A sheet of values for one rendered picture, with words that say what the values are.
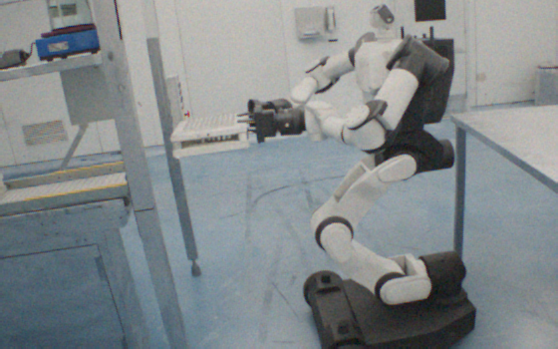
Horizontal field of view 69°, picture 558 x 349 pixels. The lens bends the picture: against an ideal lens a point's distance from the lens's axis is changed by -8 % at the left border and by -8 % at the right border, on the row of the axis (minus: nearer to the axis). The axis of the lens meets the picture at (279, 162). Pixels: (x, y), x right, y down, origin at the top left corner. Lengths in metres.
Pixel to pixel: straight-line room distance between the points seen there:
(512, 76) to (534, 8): 0.90
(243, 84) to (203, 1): 1.05
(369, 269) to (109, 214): 0.97
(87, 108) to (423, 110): 1.14
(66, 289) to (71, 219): 0.30
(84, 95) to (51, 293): 0.71
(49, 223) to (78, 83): 0.48
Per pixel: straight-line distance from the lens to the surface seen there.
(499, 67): 6.06
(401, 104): 1.23
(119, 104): 1.30
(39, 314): 1.79
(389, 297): 1.78
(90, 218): 1.49
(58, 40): 1.47
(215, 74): 5.20
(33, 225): 1.56
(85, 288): 1.68
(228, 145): 1.41
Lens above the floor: 1.30
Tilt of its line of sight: 17 degrees down
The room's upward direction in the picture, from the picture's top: 7 degrees counter-clockwise
